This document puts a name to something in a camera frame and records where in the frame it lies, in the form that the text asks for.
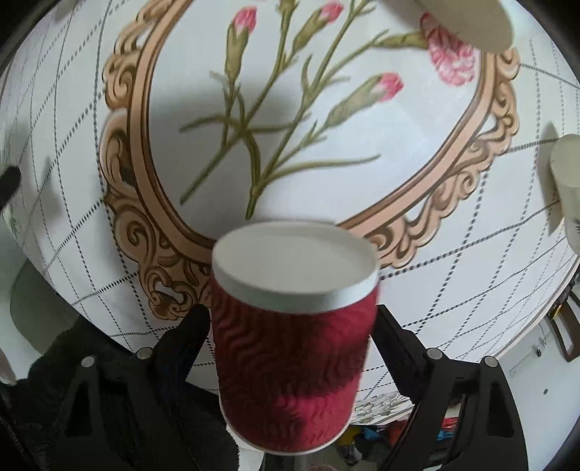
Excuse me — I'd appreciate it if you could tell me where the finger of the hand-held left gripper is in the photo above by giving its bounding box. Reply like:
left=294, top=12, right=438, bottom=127
left=0, top=165, right=22, bottom=205

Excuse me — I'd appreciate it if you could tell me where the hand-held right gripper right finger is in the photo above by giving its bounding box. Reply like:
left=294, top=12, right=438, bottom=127
left=370, top=303, right=530, bottom=471

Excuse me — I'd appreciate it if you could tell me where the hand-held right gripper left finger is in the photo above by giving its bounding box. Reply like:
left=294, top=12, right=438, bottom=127
left=59, top=304, right=241, bottom=471

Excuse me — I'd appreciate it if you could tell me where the red ripple paper cup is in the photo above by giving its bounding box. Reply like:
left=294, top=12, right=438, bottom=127
left=211, top=220, right=381, bottom=456

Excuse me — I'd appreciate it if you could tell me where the cream paper cup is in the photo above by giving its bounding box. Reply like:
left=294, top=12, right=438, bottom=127
left=548, top=133, right=580, bottom=251
left=417, top=0, right=514, bottom=51

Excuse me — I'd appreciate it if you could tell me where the colourful clutter pile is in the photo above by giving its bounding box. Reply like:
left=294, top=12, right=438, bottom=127
left=333, top=414, right=456, bottom=471

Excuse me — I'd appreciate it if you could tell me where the floral printed tablecloth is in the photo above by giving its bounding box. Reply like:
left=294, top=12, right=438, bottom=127
left=0, top=0, right=580, bottom=426

